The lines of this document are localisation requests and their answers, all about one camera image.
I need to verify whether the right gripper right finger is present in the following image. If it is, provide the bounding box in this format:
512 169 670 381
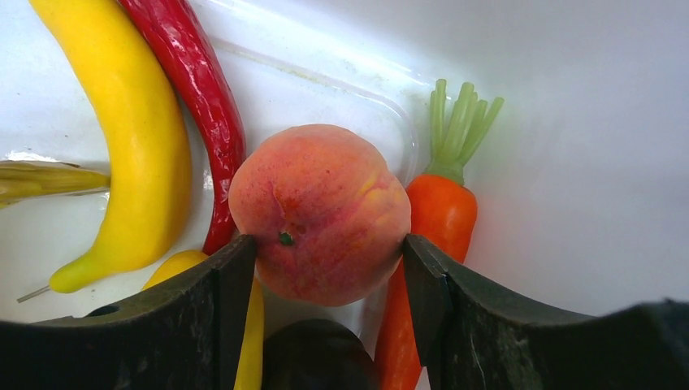
403 235 688 389

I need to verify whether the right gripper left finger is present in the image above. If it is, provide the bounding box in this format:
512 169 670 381
1 235 257 389

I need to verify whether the peach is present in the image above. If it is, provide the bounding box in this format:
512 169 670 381
229 124 411 306

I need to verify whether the yellow pepper front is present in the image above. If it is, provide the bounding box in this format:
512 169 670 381
141 249 266 390

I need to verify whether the dark purple plum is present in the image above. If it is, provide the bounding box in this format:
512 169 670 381
262 318 380 390

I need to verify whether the orange carrot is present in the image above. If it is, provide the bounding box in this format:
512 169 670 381
374 79 504 390

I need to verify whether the yellow banana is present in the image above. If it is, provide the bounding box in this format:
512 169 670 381
1 1 192 293

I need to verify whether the white plastic bin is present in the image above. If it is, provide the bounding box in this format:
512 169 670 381
1 1 688 324

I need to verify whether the red chili pepper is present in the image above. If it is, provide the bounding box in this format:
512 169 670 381
121 0 246 255

